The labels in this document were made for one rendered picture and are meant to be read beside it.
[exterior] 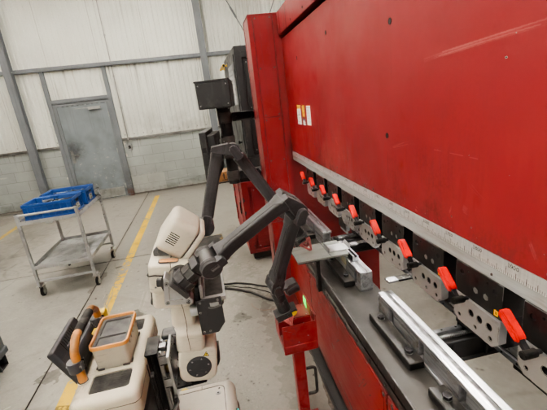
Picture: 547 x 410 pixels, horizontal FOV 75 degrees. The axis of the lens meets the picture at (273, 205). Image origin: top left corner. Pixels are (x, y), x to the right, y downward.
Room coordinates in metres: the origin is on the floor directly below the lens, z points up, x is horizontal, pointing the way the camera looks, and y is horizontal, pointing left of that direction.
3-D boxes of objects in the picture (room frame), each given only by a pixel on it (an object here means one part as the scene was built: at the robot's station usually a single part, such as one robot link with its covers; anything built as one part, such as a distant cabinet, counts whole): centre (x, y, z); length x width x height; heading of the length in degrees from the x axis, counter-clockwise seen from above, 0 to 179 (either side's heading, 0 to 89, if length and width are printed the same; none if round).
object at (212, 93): (2.86, 0.34, 1.53); 0.51 x 0.25 x 0.85; 1
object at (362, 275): (1.64, -0.36, 0.92); 0.39 x 0.06 x 0.10; 9
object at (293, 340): (1.45, -0.03, 0.75); 0.20 x 0.16 x 0.18; 10
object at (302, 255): (1.67, -0.20, 1.00); 0.26 x 0.18 x 0.01; 99
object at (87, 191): (4.21, 2.44, 0.92); 0.50 x 0.36 x 0.18; 100
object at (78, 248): (3.96, 2.40, 0.47); 0.90 x 0.66 x 0.95; 10
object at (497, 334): (0.73, -0.49, 1.26); 0.15 x 0.09 x 0.17; 9
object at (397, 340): (1.09, -0.38, 0.89); 0.30 x 0.05 x 0.03; 9
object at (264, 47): (2.69, -0.37, 1.15); 0.85 x 0.25 x 2.30; 99
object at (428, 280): (0.93, -0.46, 1.26); 0.15 x 0.09 x 0.17; 9
